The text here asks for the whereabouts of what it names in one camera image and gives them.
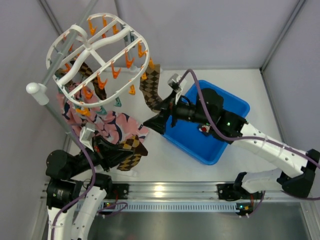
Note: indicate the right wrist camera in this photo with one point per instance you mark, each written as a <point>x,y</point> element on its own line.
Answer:
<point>175,83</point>

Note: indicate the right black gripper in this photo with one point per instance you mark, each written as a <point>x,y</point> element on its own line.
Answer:
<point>171,111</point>

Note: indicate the grey metal hanging rod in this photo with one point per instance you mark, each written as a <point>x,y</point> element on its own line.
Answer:
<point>67,44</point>

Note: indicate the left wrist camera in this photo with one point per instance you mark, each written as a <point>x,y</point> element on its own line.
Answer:
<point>86,135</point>

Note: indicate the blue plastic bin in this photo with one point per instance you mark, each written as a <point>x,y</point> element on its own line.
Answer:
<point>187,136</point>

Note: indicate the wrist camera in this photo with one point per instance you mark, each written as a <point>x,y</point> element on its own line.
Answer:
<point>175,83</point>
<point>86,135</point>

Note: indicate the white round clip hanger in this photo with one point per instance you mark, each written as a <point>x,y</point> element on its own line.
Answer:
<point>105,29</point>

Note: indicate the white rack stand post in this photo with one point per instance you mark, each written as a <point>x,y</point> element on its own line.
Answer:
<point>38,92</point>

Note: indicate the navy blue sock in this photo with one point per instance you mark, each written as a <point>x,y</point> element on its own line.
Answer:
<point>205,129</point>

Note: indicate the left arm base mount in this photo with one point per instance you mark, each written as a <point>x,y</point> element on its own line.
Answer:
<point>120,191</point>

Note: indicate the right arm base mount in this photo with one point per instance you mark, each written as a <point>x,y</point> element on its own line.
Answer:
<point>229,192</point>

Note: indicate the brown argyle sock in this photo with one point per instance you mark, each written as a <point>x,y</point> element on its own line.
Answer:
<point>149,85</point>
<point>137,150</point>
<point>85,72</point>

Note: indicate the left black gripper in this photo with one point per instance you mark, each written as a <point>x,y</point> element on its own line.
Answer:
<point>100,152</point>

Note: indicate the pink patterned cloth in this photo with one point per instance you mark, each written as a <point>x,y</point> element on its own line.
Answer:
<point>115,127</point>

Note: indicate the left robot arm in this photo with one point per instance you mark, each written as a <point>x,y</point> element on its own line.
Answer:
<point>75,191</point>

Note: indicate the white slotted cable duct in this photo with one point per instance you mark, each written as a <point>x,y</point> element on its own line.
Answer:
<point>188,207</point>

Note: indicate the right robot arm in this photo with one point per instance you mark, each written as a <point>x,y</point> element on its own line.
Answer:
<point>295,170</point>

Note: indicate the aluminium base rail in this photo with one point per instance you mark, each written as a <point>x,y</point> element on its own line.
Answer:
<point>189,191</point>

